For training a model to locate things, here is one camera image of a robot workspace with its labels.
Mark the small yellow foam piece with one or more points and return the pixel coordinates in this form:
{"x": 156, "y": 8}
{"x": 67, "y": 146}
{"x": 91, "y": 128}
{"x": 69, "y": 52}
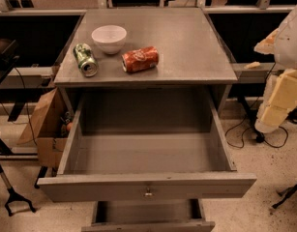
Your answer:
{"x": 252, "y": 65}

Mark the grey drawer cabinet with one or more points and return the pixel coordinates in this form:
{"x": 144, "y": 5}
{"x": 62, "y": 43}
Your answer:
{"x": 190, "y": 52}

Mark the green soda can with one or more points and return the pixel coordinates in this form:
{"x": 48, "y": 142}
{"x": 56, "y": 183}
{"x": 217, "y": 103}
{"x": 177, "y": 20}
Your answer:
{"x": 86, "y": 62}

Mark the black stand foot right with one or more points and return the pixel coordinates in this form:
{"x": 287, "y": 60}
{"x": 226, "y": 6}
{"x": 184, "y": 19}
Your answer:
{"x": 284, "y": 195}

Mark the metal drawer knob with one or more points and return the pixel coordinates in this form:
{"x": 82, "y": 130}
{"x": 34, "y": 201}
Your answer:
{"x": 148, "y": 193}

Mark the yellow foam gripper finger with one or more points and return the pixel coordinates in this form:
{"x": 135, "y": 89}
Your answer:
{"x": 272, "y": 116}
{"x": 284, "y": 94}

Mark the open grey top drawer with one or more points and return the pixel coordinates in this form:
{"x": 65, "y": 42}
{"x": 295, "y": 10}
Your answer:
{"x": 124, "y": 141}

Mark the red coke can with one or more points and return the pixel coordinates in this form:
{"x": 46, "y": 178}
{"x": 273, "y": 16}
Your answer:
{"x": 140, "y": 59}

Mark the black stand leg with fork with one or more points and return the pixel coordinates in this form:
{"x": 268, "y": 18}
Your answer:
{"x": 13, "y": 195}

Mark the white ceramic bowl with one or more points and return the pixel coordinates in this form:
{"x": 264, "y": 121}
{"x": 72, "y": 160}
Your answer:
{"x": 110, "y": 39}

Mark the brown cardboard box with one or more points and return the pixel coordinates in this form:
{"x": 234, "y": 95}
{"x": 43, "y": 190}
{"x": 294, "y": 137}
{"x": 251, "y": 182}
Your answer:
{"x": 45, "y": 128}

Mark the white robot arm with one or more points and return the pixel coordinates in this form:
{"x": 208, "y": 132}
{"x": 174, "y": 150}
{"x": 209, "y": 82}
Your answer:
{"x": 282, "y": 43}

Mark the partly open lower drawer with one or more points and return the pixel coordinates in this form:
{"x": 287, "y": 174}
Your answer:
{"x": 177, "y": 215}

